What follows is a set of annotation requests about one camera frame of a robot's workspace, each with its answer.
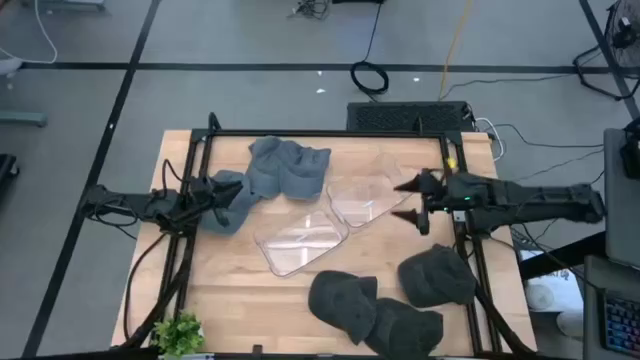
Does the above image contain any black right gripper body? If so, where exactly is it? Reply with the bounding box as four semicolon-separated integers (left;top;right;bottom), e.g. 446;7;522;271
418;167;452;237

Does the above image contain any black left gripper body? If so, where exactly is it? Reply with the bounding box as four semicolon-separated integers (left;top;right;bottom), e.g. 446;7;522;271
187;174;222;214

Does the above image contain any blue-grey cap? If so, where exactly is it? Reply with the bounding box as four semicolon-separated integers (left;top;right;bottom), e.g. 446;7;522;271
247;135;287;199
277;142;332;203
199;169;260;236

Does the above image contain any dark grey cap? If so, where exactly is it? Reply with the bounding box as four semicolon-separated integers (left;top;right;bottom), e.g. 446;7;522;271
307;270;379;346
397;243;478;309
364;297;445;358

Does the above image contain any clear plastic bin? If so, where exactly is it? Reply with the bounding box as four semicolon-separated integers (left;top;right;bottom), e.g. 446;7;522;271
253;197;350;279
325;152;416;230

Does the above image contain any black computer case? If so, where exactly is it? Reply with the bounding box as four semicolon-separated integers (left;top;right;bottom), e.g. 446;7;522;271
346;101;476;133

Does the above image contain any small green potted plant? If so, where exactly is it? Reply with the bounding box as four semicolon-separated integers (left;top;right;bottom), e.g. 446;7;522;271
149;310;206;359

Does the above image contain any white bag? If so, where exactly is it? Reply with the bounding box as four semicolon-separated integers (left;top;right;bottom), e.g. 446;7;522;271
519;249;584;314

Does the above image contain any grey side desk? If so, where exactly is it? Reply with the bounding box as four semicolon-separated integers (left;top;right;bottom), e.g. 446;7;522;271
603;128;640;269

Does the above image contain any grey table foot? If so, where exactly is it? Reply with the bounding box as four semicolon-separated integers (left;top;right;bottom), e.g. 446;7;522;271
0;110;49;128

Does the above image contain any black equipment at edge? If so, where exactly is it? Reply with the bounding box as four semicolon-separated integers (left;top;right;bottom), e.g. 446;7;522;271
0;153;20;190

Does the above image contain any black device on desk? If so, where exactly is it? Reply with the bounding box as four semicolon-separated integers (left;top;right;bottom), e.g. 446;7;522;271
619;117;640;180

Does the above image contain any backlit rainbow keyboard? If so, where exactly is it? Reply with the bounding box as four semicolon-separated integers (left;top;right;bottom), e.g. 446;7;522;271
599;289;640;359

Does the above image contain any black floor fan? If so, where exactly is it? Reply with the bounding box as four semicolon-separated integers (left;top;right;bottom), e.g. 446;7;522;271
572;0;640;102

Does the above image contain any white cable at computer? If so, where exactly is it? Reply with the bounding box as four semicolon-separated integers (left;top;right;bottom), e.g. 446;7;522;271
474;117;506;162

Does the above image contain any black metal table frame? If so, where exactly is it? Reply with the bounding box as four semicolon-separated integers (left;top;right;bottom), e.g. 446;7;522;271
118;112;539;359

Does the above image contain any coiled black cable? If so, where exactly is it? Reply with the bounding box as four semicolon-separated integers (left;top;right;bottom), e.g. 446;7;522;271
349;0;390;97

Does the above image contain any long black floor cable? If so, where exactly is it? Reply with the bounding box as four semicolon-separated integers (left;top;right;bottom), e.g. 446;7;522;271
439;73;576;99

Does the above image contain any yellow cable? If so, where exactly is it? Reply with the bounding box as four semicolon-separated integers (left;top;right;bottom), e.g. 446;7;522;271
438;0;474;101

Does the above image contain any black cable tangle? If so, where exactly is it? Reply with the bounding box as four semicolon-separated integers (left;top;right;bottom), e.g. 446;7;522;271
287;0;331;20

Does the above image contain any white floor cable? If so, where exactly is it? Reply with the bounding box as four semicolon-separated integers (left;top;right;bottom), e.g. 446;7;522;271
0;0;59;65

